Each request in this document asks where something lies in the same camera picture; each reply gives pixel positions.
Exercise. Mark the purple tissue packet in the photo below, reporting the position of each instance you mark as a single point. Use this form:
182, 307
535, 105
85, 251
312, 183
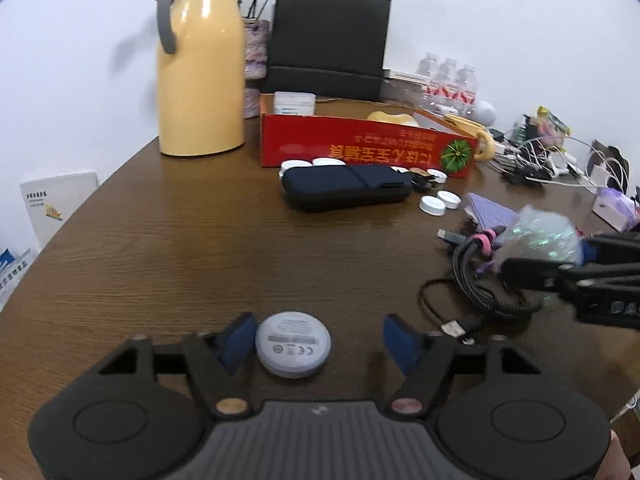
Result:
614, 207

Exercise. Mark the colourful snack packet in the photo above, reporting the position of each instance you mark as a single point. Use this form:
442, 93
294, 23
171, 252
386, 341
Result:
552, 121

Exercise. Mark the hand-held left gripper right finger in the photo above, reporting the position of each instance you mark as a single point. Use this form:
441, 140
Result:
399, 342

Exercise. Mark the clear plastic bag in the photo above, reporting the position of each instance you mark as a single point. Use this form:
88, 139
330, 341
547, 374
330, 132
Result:
542, 235

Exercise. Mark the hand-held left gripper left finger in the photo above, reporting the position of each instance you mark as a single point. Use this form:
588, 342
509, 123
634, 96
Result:
239, 342

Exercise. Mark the navy zip pouch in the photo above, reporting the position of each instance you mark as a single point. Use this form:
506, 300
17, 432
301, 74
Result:
345, 187

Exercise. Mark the small white box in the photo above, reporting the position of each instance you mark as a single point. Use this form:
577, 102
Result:
294, 102

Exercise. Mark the patterned purple vase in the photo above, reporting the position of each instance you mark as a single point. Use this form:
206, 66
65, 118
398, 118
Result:
256, 65

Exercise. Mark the white round puck device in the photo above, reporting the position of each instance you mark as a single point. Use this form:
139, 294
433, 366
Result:
293, 344

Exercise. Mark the white round speaker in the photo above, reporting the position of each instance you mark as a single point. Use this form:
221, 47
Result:
485, 111

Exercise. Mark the flat white carton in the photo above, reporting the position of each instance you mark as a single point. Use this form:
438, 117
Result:
407, 74

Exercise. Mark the black paper bag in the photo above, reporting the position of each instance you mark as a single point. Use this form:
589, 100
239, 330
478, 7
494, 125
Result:
327, 40

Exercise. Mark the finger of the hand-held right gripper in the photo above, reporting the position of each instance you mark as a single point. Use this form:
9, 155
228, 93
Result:
535, 272
610, 247

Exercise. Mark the red cardboard box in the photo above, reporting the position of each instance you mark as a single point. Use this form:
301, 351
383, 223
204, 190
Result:
350, 147

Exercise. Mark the pale yellow plush item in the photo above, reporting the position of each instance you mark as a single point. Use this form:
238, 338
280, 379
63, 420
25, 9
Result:
392, 117

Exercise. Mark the blue and white packet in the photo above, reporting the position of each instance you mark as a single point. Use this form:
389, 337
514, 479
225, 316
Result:
12, 272

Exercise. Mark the purple cloth packet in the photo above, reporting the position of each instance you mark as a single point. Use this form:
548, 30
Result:
492, 210

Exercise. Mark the dark brown pouch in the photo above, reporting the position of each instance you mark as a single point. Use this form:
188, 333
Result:
607, 152

